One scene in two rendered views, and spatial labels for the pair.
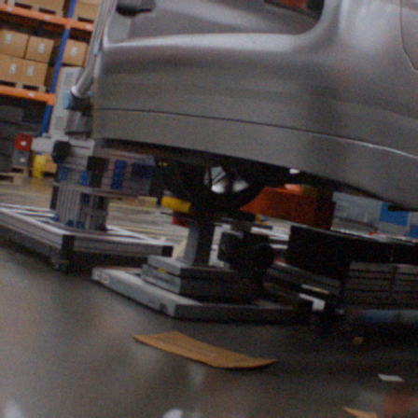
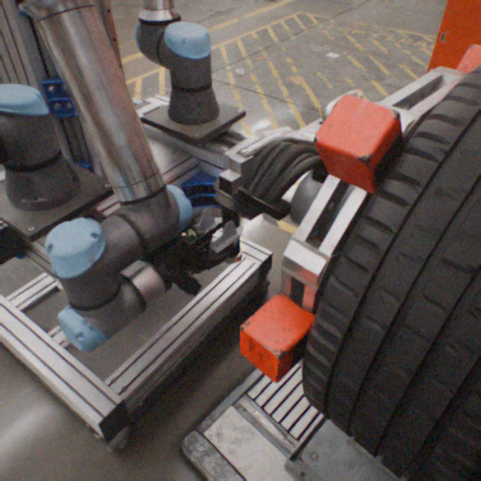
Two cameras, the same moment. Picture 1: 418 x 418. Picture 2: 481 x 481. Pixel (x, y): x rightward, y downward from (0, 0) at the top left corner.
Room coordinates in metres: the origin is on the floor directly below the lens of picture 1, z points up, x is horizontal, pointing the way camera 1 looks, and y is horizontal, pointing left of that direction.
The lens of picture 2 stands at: (4.20, 0.46, 1.37)
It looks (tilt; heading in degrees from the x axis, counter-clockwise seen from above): 42 degrees down; 350
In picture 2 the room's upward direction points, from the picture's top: straight up
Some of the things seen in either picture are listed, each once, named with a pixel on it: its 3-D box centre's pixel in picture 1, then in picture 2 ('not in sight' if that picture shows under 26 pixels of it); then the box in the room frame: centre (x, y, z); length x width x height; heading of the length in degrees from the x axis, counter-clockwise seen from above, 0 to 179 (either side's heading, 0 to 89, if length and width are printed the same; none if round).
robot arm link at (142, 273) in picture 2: not in sight; (141, 283); (4.69, 0.55, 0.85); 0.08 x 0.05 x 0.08; 40
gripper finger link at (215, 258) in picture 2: not in sight; (212, 254); (4.75, 0.43, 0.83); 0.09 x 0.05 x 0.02; 122
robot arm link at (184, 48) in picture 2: not in sight; (187, 54); (5.38, 0.41, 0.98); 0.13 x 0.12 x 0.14; 29
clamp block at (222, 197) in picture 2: not in sight; (241, 193); (4.80, 0.36, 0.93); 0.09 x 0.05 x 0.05; 37
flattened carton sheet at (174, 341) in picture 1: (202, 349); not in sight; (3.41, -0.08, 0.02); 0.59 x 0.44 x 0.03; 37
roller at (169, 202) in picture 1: (178, 205); not in sight; (4.59, 0.14, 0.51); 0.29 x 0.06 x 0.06; 37
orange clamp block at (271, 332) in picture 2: not in sight; (277, 335); (4.55, 0.35, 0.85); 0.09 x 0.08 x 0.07; 127
